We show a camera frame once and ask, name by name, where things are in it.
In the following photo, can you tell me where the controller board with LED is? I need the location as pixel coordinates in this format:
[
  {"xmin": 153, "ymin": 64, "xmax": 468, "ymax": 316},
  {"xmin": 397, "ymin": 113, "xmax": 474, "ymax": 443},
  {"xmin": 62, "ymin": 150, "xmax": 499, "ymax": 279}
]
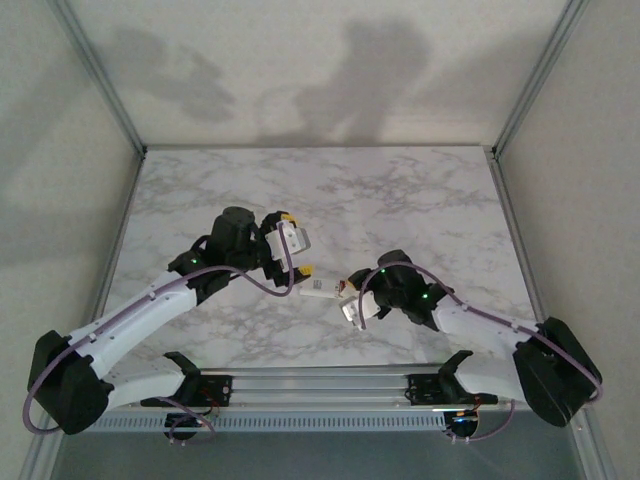
[
  {"xmin": 163, "ymin": 413, "xmax": 215, "ymax": 447},
  {"xmin": 443, "ymin": 410, "xmax": 482, "ymax": 444}
]

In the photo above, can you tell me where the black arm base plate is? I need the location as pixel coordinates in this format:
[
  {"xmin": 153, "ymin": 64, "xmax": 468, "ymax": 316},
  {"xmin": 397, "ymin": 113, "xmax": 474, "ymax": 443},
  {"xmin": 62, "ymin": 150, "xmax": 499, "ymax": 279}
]
[
  {"xmin": 407, "ymin": 373, "xmax": 500, "ymax": 406},
  {"xmin": 140, "ymin": 374, "xmax": 235, "ymax": 407}
]

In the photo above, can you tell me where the aluminium table side rail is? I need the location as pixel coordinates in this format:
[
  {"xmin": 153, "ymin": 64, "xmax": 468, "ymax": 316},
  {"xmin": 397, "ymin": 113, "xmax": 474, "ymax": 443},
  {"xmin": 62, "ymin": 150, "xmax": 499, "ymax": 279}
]
[
  {"xmin": 484, "ymin": 145, "xmax": 549, "ymax": 326},
  {"xmin": 99, "ymin": 149, "xmax": 147, "ymax": 321}
]

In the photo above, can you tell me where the aluminium base rail beam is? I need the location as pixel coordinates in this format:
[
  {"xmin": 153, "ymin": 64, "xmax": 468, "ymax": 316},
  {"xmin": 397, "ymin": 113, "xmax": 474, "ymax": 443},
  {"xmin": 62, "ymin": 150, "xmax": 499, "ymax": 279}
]
[{"xmin": 47, "ymin": 367, "xmax": 592, "ymax": 414}]

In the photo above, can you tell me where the grey slotted cable duct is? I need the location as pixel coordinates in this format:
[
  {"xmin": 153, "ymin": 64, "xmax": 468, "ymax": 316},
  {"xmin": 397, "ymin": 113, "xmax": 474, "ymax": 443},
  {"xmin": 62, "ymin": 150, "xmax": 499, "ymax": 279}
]
[{"xmin": 64, "ymin": 412, "xmax": 447, "ymax": 432}]

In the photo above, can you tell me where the aluminium frame corner post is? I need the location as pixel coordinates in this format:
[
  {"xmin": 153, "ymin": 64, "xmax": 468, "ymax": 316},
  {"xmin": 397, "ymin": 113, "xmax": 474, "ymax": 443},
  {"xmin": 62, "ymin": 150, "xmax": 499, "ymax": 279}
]
[
  {"xmin": 49, "ymin": 0, "xmax": 147, "ymax": 157},
  {"xmin": 489, "ymin": 0, "xmax": 592, "ymax": 160}
]

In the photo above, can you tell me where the aluminium lower frame leg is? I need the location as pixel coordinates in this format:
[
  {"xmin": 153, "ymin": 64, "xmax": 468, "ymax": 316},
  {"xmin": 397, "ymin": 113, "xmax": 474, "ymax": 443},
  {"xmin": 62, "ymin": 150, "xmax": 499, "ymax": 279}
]
[
  {"xmin": 19, "ymin": 407, "xmax": 69, "ymax": 480},
  {"xmin": 569, "ymin": 407, "xmax": 617, "ymax": 480}
]

